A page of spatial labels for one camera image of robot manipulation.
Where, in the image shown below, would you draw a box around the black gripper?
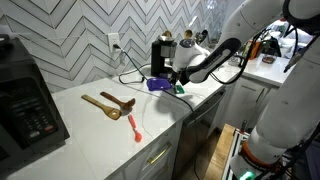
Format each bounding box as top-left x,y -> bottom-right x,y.
169,71 -> 187,85

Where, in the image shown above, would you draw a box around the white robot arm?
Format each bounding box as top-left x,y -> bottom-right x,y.
172,0 -> 320,180

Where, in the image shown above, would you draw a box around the purple plastic bowl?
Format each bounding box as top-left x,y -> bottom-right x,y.
147,78 -> 172,91

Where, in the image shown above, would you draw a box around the black coffee maker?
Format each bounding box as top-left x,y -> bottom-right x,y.
151,36 -> 177,77

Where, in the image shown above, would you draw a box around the dark wooden spoon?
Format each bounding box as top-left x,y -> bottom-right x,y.
100,92 -> 136,111

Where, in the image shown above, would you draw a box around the red silicone spatula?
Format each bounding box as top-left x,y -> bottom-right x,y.
128,114 -> 142,142

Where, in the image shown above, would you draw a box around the light wooden slotted spoon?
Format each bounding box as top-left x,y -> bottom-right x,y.
81,95 -> 122,120

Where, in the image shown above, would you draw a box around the orange food box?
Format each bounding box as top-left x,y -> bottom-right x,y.
242,40 -> 261,60

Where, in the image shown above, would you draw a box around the wooden platform board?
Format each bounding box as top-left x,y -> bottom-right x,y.
204,124 -> 235,180

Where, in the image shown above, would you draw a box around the black microwave oven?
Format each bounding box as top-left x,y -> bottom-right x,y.
0,34 -> 69,172

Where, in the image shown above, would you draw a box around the black power cord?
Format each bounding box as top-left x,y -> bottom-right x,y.
113,44 -> 201,180

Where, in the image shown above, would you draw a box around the oven door handle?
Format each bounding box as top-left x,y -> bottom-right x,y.
184,89 -> 225,127

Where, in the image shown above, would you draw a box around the white wall outlet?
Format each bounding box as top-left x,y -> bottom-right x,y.
107,33 -> 120,53

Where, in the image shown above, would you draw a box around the gold drawer handle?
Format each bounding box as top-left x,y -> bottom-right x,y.
147,142 -> 172,165

